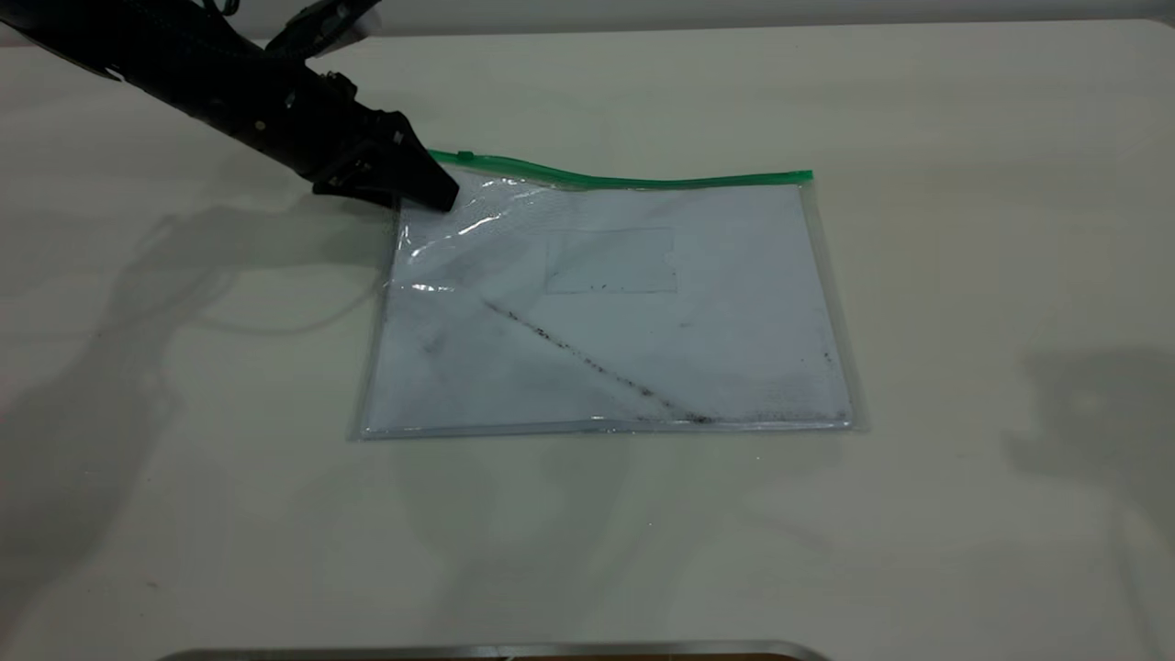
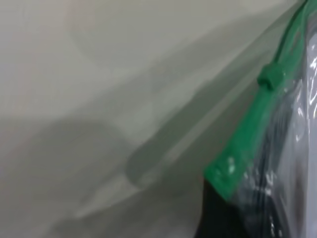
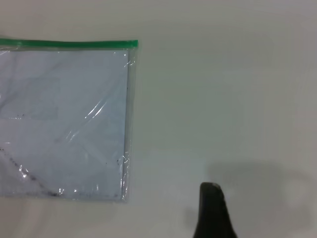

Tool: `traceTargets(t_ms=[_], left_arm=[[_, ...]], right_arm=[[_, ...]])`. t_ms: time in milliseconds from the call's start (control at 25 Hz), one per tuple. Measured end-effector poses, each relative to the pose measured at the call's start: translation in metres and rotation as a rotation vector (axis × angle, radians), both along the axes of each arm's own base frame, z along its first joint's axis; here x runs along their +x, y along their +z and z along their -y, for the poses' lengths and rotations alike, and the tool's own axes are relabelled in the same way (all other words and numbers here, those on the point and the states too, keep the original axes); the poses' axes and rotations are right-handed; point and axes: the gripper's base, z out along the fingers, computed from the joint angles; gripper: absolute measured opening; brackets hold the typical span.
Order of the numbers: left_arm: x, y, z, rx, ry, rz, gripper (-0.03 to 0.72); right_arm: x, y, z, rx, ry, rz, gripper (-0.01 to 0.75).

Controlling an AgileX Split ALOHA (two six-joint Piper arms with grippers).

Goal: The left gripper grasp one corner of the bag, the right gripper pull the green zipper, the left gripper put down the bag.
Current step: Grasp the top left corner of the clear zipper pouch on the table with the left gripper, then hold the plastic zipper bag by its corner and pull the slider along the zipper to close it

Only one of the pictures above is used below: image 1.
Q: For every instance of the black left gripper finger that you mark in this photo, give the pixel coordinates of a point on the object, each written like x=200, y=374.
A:
x=427, y=179
x=358, y=190

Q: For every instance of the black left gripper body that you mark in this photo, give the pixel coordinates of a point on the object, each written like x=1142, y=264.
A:
x=340, y=128

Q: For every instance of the clear plastic zipper bag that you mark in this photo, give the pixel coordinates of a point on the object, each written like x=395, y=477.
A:
x=606, y=367

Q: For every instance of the white paper sheets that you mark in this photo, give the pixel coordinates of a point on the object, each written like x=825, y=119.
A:
x=643, y=367

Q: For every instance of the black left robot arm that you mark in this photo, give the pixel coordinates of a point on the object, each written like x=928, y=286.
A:
x=174, y=64

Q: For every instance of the grey metal rim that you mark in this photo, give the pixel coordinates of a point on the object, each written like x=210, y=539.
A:
x=496, y=651

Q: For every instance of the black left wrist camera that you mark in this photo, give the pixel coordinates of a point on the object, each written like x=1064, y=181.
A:
x=317, y=23

